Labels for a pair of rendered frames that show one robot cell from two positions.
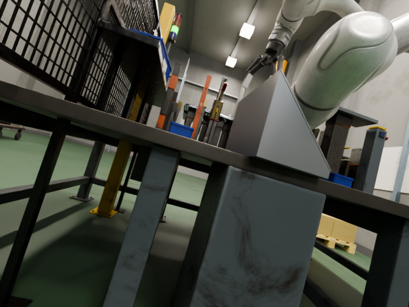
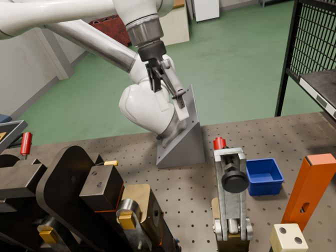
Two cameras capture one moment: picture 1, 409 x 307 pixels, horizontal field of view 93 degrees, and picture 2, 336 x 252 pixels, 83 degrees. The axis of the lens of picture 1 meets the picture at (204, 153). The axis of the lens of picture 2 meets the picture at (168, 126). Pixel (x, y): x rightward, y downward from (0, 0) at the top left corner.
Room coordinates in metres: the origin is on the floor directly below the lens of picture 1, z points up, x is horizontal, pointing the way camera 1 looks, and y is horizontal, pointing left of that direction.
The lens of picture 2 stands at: (1.36, 0.00, 1.40)
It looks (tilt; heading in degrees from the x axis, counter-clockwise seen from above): 38 degrees down; 200
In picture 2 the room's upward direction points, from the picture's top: 16 degrees counter-clockwise
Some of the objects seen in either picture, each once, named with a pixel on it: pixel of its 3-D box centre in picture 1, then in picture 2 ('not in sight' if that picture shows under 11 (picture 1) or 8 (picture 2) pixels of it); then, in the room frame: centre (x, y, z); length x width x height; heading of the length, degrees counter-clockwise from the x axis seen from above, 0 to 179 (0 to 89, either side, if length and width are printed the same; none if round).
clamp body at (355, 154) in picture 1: (357, 175); not in sight; (1.31, -1.04, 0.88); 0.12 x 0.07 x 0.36; 7
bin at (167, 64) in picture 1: (150, 63); not in sight; (1.02, 0.42, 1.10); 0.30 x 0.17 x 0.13; 0
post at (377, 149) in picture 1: (368, 165); not in sight; (1.14, -0.96, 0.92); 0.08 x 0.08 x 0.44; 7
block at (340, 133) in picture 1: (330, 152); not in sight; (1.11, -0.71, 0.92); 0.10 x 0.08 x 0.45; 97
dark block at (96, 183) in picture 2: not in sight; (132, 225); (1.17, -0.24, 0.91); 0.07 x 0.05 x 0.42; 7
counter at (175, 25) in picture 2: not in sight; (173, 17); (-4.48, -1.07, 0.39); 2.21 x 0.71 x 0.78; 6
